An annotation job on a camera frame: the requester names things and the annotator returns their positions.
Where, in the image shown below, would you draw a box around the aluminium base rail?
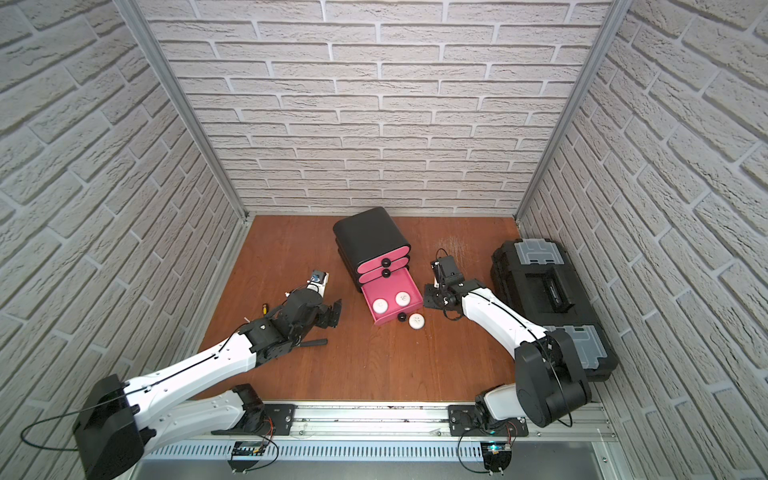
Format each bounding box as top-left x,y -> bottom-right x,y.
148,402 -> 618,467

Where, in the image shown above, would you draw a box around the right controller board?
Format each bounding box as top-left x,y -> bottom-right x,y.
480,442 -> 513,475

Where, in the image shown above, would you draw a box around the black toolbox grey latches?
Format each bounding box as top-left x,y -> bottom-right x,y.
491,239 -> 618,382

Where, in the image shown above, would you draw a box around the left aluminium corner post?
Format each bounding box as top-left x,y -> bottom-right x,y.
115,0 -> 249,222

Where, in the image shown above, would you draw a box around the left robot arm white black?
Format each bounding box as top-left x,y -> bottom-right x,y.
73,288 -> 343,479

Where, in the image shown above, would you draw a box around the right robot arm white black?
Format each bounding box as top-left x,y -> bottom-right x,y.
424,256 -> 593,430

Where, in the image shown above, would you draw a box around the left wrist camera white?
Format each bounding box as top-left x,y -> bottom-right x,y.
307,270 -> 329,297

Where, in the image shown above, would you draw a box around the controller board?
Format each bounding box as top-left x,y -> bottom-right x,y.
228,439 -> 270,473
480,442 -> 513,475

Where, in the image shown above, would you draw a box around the black drawer cabinet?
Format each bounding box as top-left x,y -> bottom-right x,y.
333,207 -> 411,292

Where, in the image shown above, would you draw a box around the left controller board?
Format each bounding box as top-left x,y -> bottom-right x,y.
228,439 -> 270,473

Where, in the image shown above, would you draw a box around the hammer black handle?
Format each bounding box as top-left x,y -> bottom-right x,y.
299,339 -> 328,348

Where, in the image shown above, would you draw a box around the aluminium corner post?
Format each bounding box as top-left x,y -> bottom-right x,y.
115,0 -> 249,222
514,0 -> 633,221

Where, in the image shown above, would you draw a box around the right aluminium corner post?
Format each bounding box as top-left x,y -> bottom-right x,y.
514,0 -> 633,221

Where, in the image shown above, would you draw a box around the white earphone case round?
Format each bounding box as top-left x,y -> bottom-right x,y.
408,313 -> 425,330

